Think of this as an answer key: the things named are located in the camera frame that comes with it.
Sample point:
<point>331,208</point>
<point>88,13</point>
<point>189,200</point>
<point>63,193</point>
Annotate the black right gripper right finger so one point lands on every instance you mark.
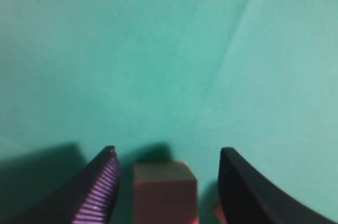
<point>246,196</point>

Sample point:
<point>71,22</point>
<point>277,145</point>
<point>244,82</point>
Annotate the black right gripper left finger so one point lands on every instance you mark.
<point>88,197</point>

